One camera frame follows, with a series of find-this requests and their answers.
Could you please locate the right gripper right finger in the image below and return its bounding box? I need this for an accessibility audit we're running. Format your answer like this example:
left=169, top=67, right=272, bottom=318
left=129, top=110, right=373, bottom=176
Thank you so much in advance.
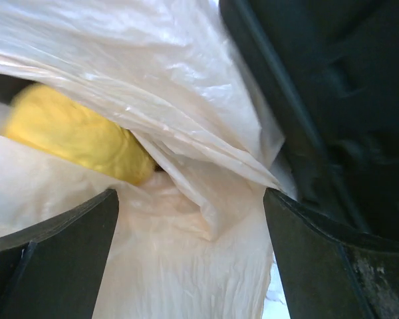
left=263, top=188, right=399, bottom=318

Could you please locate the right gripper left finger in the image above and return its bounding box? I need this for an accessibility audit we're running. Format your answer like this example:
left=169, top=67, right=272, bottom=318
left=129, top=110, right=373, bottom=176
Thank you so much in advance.
left=0, top=189, right=119, bottom=318

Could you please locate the black plastic toolbox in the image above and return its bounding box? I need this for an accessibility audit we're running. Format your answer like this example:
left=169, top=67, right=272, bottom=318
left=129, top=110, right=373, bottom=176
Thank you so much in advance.
left=219, top=1, right=399, bottom=241

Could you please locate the yellow fake fruit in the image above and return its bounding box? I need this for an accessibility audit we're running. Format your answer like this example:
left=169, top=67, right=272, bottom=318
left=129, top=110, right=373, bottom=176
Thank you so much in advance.
left=3, top=84, right=156, bottom=185

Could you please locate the translucent orange plastic bag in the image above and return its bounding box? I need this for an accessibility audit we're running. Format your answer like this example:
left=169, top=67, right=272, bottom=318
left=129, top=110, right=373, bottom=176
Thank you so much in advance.
left=0, top=1, right=295, bottom=318

